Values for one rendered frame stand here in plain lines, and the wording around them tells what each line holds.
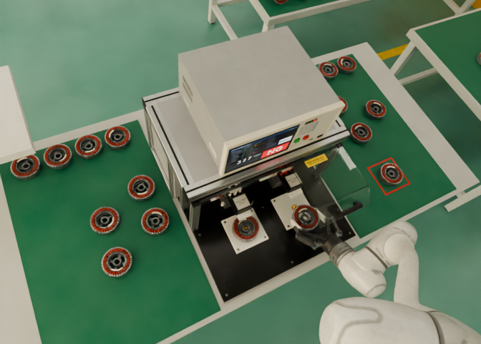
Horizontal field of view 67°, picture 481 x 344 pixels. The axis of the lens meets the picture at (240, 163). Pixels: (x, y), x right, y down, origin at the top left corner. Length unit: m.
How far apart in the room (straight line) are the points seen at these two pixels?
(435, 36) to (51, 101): 2.61
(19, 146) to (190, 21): 2.35
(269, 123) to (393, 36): 2.82
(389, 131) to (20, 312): 1.82
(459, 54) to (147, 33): 2.28
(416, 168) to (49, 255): 1.70
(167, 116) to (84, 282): 0.70
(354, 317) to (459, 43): 2.28
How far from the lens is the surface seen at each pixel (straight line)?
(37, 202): 1.71
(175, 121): 1.36
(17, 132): 1.32
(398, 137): 2.07
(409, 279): 1.15
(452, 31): 2.86
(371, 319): 0.77
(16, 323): 1.61
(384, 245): 1.33
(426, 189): 2.00
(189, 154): 1.29
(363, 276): 1.33
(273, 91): 1.22
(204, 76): 1.22
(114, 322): 1.52
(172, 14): 3.43
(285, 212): 1.61
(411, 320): 0.80
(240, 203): 1.43
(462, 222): 3.05
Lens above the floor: 2.24
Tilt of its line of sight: 61 degrees down
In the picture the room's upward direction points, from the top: 17 degrees clockwise
